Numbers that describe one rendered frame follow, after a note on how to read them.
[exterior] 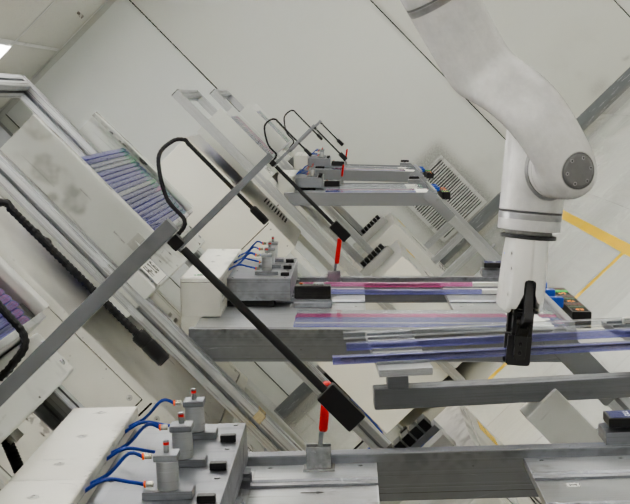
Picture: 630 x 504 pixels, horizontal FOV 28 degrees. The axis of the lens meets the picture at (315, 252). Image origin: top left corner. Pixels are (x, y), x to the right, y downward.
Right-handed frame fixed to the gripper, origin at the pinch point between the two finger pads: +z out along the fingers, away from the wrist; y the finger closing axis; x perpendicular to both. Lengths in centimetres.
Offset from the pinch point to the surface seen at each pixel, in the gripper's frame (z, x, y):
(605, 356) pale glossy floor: 41, 85, -281
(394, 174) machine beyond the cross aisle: -14, 24, -560
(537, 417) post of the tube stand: 10.7, 5.4, -8.0
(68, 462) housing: 10, -53, 39
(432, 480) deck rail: 14.9, -11.7, 15.8
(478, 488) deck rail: 15.3, -6.0, 16.0
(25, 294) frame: -4, -63, 14
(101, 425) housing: 9, -52, 24
